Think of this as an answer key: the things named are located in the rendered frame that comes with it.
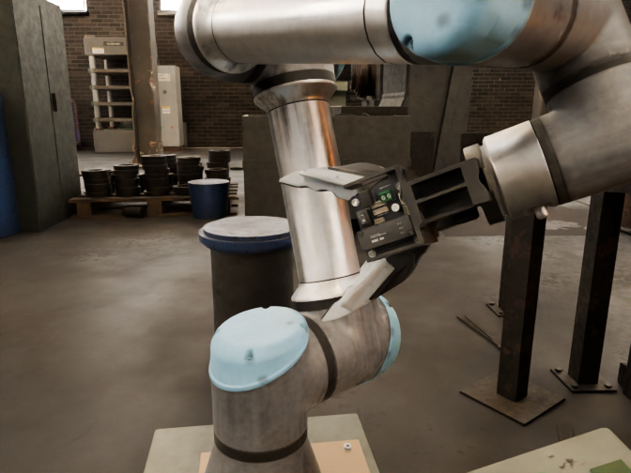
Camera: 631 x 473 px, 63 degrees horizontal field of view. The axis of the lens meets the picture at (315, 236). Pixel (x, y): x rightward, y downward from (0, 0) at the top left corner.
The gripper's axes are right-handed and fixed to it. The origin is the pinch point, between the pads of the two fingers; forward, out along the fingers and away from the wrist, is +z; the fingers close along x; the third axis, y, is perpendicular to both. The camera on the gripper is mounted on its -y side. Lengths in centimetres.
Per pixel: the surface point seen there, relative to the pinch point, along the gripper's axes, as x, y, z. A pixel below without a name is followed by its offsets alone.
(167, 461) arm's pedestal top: 21.1, -8.7, 33.2
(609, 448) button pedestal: 16.3, 20.0, -21.8
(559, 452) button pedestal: 16.1, 20.1, -19.5
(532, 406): 51, -99, -7
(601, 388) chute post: 55, -117, -25
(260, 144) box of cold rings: -88, -221, 104
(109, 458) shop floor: 27, -41, 80
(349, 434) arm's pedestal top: 26.8, -24.4, 12.3
